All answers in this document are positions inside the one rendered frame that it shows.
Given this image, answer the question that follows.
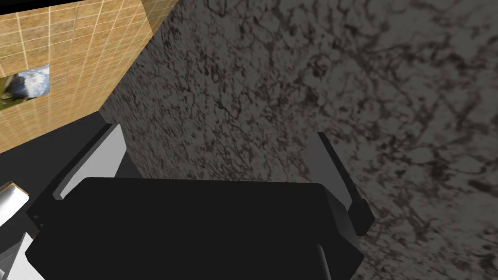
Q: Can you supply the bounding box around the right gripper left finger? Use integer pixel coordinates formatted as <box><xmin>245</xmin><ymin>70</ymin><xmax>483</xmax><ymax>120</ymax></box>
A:
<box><xmin>26</xmin><ymin>123</ymin><xmax>144</xmax><ymax>230</ymax></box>

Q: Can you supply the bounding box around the landscape picture on wall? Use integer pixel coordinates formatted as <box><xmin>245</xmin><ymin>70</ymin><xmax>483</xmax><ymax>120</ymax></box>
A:
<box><xmin>0</xmin><ymin>64</ymin><xmax>51</xmax><ymax>111</ymax></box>

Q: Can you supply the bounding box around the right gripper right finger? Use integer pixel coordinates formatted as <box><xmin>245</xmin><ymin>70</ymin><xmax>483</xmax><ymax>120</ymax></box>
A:
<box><xmin>304</xmin><ymin>132</ymin><xmax>376</xmax><ymax>237</ymax></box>

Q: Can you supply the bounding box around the silver metal appliance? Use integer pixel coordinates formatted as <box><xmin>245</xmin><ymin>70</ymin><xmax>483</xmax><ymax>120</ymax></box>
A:
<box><xmin>0</xmin><ymin>182</ymin><xmax>43</xmax><ymax>280</ymax></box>

